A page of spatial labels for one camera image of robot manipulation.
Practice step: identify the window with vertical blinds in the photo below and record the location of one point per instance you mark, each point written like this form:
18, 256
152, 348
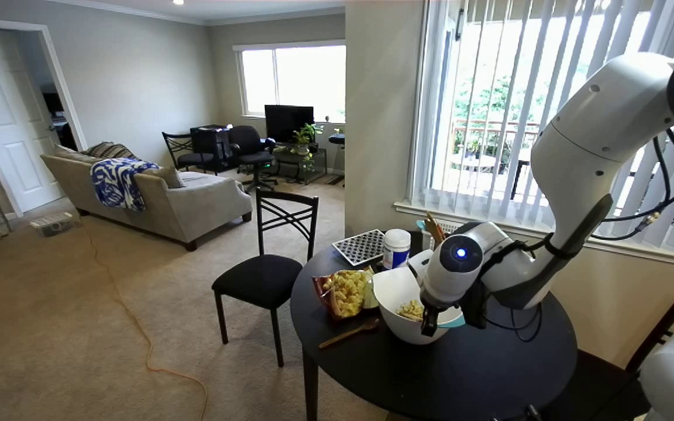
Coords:
506, 105

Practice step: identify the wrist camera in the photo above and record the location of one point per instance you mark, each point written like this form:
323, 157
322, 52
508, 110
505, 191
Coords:
474, 304

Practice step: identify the teal holder with wooden utensils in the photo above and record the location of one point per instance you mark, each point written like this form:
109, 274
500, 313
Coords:
433, 229

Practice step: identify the open bag of chips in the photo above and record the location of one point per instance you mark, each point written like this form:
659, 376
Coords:
346, 292

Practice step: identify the potted plant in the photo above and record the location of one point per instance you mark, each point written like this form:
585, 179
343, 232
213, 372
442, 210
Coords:
305, 137

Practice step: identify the blue and white blanket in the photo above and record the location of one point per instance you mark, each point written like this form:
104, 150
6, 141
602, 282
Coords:
116, 182

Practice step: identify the glass side table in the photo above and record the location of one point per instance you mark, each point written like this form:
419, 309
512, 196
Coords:
308, 158

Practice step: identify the teal bowl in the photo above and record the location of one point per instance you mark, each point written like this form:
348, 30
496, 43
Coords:
455, 321

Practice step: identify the white jar with blue label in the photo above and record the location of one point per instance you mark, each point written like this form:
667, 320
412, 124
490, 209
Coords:
396, 250

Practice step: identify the black dining chair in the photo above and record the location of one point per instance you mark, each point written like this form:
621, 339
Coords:
258, 280

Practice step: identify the beige sofa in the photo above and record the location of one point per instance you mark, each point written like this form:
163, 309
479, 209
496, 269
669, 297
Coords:
202, 202

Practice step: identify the wooden spoon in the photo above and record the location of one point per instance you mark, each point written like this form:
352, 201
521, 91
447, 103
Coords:
348, 334

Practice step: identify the black metal chair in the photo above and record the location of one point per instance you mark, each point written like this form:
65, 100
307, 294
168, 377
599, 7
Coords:
184, 153

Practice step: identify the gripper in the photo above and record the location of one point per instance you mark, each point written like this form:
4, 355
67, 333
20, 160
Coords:
432, 304

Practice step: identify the black cabinet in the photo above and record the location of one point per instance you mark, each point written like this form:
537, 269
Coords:
211, 146

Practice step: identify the beige cushion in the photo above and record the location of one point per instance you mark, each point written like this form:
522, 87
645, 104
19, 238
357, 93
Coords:
167, 175

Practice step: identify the black monitor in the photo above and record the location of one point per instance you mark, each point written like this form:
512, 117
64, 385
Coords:
287, 121

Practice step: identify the black office chair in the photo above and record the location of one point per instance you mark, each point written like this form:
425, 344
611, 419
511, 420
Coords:
251, 149

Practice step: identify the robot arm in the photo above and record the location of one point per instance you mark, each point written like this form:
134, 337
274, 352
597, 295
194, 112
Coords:
594, 134

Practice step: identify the white bowl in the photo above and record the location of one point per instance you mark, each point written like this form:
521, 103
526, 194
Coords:
392, 292

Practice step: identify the striped pillow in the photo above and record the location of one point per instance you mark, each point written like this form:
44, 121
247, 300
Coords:
109, 150

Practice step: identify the black and white patterned trivet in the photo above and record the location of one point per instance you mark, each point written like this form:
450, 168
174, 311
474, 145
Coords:
360, 247

